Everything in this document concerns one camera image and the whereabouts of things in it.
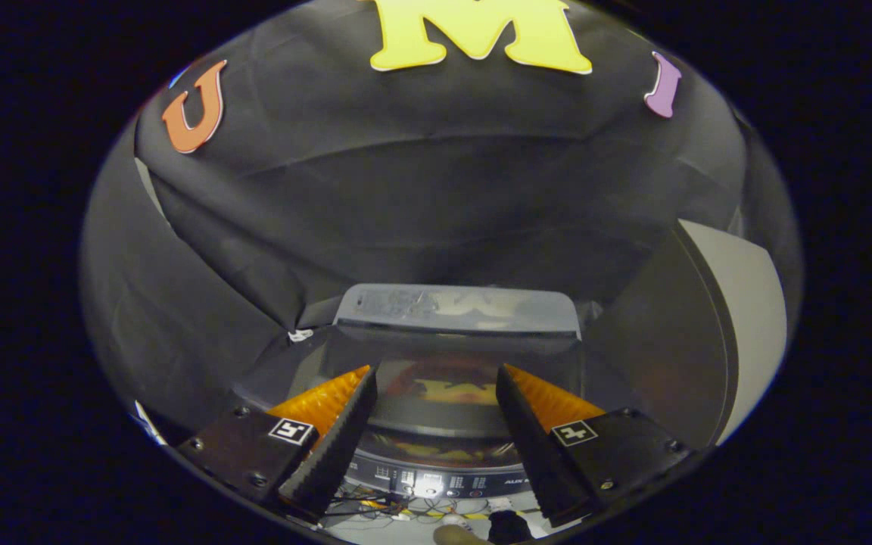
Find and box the small black object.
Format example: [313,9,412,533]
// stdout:
[487,510,535,544]

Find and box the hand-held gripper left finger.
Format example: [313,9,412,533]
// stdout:
[177,365,378,523]

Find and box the dark grey washing machine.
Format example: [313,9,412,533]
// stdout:
[233,284,605,502]

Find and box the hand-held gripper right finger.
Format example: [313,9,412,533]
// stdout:
[495,363,696,528]

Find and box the grey cabinet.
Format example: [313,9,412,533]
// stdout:
[591,220,789,447]

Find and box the tangle of floor cables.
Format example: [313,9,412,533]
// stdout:
[329,490,499,525]

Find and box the black backdrop cloth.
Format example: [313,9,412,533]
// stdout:
[79,0,804,447]

